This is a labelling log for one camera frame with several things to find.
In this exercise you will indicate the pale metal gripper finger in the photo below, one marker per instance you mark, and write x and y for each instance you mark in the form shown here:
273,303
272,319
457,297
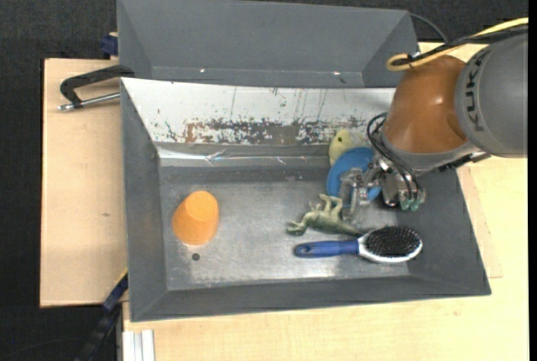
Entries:
362,200
347,200

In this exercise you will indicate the green toy dinosaur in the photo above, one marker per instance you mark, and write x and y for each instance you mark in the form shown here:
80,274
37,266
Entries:
325,220

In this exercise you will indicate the blue round disc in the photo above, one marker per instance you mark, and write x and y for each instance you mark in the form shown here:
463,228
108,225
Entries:
342,168

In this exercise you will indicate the blue and white hairbrush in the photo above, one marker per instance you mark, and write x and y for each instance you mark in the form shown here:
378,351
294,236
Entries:
390,244

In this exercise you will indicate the pale yellow soft toy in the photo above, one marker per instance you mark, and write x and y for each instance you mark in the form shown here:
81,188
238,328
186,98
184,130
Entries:
340,143

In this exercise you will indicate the grey metal bin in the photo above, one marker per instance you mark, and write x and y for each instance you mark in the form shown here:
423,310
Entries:
260,216

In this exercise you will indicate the orange plastic cup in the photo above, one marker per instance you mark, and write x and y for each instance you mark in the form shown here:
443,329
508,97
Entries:
196,218

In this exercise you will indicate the pale wood flat board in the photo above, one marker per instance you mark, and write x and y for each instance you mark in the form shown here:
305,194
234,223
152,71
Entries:
79,183

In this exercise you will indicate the black cylinder on white bracket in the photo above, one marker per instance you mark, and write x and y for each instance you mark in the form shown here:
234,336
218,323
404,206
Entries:
461,164

